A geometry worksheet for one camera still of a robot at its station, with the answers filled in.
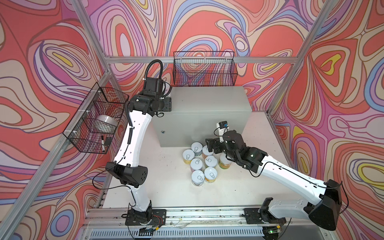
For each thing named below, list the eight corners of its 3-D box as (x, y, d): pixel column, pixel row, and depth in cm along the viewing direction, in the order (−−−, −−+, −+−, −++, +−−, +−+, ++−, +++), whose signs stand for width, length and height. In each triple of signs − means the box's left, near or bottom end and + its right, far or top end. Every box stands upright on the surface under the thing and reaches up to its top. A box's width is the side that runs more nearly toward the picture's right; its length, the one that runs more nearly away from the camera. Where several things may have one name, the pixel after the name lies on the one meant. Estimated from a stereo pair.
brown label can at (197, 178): (191, 186, 85) (191, 183, 80) (191, 174, 89) (191, 170, 85) (204, 186, 85) (205, 183, 80) (203, 174, 89) (204, 170, 85)
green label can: (205, 169, 91) (206, 165, 87) (204, 159, 96) (205, 155, 91) (216, 169, 91) (217, 165, 87) (215, 159, 96) (216, 155, 91)
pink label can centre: (190, 173, 90) (190, 169, 85) (190, 162, 94) (190, 158, 90) (202, 173, 90) (203, 169, 85) (202, 162, 94) (202, 158, 90)
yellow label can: (180, 160, 95) (180, 156, 91) (187, 152, 99) (187, 147, 95) (189, 165, 93) (189, 161, 88) (195, 156, 97) (196, 152, 92)
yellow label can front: (204, 183, 86) (205, 179, 82) (203, 171, 91) (204, 167, 86) (216, 183, 86) (218, 179, 82) (215, 171, 91) (216, 167, 86)
